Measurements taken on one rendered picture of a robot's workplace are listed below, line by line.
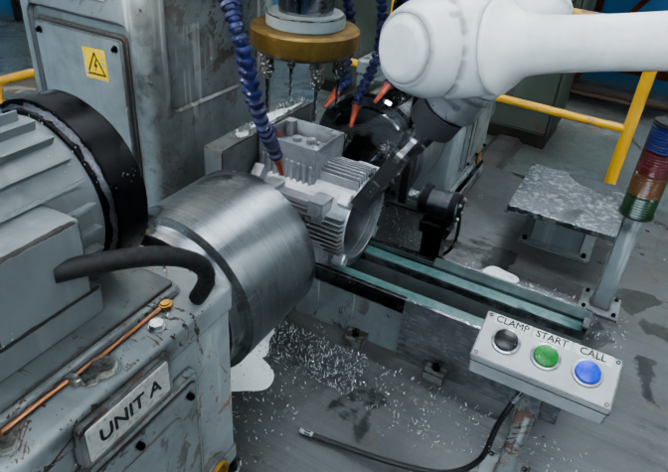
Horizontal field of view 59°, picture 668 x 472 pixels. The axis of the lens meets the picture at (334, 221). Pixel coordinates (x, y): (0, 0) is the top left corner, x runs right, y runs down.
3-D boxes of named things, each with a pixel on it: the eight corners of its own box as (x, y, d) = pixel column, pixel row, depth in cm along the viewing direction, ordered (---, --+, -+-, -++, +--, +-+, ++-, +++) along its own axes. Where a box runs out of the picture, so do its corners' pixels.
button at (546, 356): (528, 366, 73) (530, 360, 72) (536, 346, 75) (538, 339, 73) (553, 376, 72) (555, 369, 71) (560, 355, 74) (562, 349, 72)
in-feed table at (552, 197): (496, 246, 142) (507, 204, 136) (523, 201, 163) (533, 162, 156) (599, 280, 133) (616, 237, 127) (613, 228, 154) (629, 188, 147)
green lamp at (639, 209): (617, 215, 112) (625, 195, 110) (620, 202, 117) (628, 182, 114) (651, 225, 110) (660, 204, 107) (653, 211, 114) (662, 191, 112)
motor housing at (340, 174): (245, 248, 113) (244, 159, 103) (297, 208, 127) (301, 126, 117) (334, 285, 105) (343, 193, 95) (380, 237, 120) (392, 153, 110)
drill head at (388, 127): (293, 200, 131) (297, 91, 118) (373, 139, 162) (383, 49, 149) (396, 235, 122) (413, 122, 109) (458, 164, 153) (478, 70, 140)
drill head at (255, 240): (35, 395, 81) (-8, 245, 67) (207, 265, 108) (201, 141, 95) (176, 483, 71) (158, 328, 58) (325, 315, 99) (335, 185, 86)
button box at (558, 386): (466, 370, 78) (469, 353, 74) (485, 326, 82) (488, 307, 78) (600, 426, 72) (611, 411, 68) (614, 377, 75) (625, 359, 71)
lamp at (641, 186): (625, 195, 110) (633, 173, 107) (628, 182, 114) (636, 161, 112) (660, 204, 107) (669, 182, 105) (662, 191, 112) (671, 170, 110)
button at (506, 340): (489, 350, 75) (490, 344, 74) (497, 331, 77) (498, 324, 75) (513, 359, 74) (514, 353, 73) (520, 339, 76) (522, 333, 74)
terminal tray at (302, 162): (257, 169, 108) (257, 133, 104) (289, 150, 116) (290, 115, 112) (313, 188, 103) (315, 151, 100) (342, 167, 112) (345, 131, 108)
